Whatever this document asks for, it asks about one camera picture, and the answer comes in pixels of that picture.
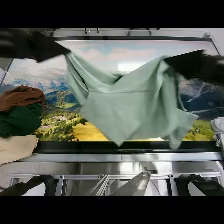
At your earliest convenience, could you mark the pale green T-shirt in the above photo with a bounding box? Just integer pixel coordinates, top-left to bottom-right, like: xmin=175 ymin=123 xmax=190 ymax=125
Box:
xmin=64 ymin=51 xmax=200 ymax=150

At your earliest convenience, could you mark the brown garment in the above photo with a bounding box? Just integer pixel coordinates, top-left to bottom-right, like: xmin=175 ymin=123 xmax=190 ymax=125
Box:
xmin=0 ymin=85 xmax=47 ymax=113

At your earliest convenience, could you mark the dark green garment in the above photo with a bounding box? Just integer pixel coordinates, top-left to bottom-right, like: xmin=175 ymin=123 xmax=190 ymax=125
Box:
xmin=0 ymin=103 xmax=44 ymax=139

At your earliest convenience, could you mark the grey garment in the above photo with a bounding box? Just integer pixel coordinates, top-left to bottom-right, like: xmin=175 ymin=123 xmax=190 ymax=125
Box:
xmin=210 ymin=116 xmax=224 ymax=149

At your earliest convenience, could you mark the silver frame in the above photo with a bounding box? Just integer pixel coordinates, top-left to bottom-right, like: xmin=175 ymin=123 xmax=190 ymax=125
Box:
xmin=0 ymin=27 xmax=224 ymax=197

